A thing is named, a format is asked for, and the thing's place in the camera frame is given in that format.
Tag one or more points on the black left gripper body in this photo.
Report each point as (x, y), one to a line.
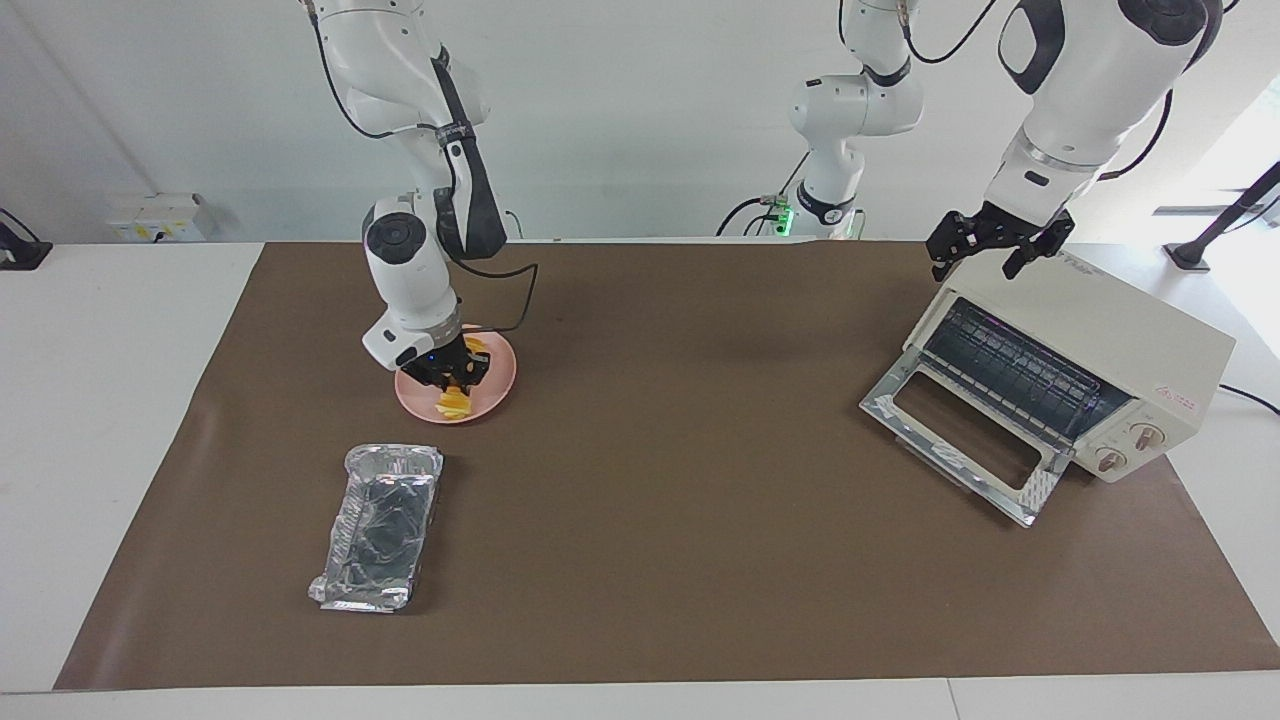
(1000, 228)

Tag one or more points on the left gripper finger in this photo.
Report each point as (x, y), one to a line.
(940, 268)
(1015, 265)

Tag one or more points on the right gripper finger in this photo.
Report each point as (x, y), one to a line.
(477, 372)
(430, 382)

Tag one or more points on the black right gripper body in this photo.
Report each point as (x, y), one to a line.
(440, 362)

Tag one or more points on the sliced yellow bread loaf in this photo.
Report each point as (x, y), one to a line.
(455, 403)

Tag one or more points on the aluminium foil tray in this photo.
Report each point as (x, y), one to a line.
(380, 530)

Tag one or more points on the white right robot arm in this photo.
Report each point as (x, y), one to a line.
(400, 270)

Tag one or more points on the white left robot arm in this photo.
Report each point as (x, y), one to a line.
(1080, 90)

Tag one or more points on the metal oven rack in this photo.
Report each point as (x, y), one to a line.
(1020, 365)

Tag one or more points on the white toaster oven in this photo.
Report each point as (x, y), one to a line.
(1100, 320)

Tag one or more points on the cream oven knob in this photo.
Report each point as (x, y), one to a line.
(1150, 436)
(1111, 460)

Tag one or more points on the pink round plate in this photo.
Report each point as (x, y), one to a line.
(495, 385)

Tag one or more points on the brown table mat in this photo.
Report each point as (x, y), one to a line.
(680, 500)

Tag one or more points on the black table clamp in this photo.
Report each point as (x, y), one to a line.
(22, 252)

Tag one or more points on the glass oven door metal frame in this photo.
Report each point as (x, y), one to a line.
(945, 455)

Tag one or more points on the black camera stand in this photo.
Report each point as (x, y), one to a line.
(1225, 220)

